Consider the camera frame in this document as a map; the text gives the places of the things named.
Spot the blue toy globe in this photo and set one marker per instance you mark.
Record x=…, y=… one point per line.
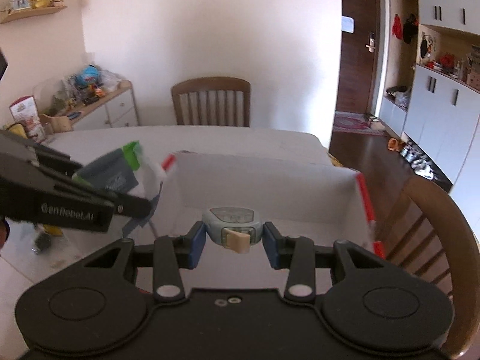
x=89, y=76

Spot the white drawer cabinet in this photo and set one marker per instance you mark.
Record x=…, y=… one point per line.
x=116, y=110

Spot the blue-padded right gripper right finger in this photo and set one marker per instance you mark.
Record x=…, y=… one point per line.
x=297, y=255

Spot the wooden wall shelf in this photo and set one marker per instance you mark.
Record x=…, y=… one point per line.
x=15, y=15

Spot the person's left hand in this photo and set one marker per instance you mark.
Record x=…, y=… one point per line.
x=4, y=232

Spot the brown wooden side chair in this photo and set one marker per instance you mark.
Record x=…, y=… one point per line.
x=426, y=234

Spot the red patterned door mat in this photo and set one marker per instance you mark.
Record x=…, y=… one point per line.
x=347, y=122

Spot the red white snack bag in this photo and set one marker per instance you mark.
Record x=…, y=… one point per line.
x=24, y=111

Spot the pale green correction tape dispenser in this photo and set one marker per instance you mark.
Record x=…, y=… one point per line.
x=233, y=228

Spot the dark brown entrance door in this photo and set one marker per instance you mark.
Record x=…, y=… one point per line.
x=360, y=52

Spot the white wall cupboard unit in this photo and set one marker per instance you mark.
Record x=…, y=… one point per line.
x=442, y=117

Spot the red and white cardboard box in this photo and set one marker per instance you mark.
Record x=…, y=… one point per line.
x=322, y=202

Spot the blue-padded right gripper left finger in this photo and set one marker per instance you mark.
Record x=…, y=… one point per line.
x=170, y=255

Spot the white plastic snack bag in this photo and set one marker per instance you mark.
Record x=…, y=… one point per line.
x=126, y=170

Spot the yellow tissue box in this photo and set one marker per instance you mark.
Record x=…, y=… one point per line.
x=17, y=129

